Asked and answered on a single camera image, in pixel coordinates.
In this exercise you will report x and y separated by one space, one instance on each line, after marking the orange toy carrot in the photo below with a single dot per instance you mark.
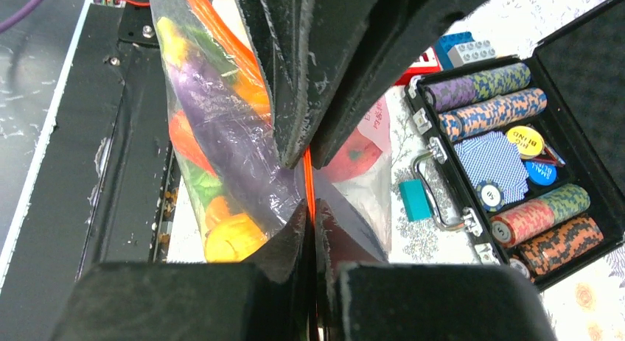
184 142

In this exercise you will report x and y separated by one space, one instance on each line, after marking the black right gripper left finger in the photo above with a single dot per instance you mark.
264 297

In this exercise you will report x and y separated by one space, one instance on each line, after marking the grey toy brick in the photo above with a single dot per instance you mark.
471 52

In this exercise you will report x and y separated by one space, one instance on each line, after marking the yellow toy bell pepper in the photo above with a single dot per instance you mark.
234 239

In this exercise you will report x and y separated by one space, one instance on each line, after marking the purple toy eggplant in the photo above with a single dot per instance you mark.
237 142

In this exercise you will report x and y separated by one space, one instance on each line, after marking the blue small blind button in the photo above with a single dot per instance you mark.
540 173

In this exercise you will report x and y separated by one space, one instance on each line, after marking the blue toy brick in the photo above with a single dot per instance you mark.
445 43

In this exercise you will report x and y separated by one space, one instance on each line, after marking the blue playing card deck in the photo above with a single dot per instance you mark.
492 157

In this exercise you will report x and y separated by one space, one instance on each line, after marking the red toy apple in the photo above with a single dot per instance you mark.
357 155

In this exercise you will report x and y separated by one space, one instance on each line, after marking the red white window brick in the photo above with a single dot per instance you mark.
427 63

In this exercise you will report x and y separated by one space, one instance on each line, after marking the black poker chip case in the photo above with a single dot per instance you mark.
571 90

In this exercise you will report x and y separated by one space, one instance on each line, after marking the small teal block by case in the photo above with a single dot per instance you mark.
414 199

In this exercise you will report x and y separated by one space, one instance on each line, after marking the clear zip top bag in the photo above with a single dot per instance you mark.
258 82

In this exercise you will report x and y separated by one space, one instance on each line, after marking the yellow big blind button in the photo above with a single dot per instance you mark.
529 141

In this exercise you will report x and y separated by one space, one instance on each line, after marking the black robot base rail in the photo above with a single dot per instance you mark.
100 171

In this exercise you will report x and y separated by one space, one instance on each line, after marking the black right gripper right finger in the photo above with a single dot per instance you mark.
361 298

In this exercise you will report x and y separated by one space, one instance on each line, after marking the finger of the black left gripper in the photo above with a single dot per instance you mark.
303 48
399 31

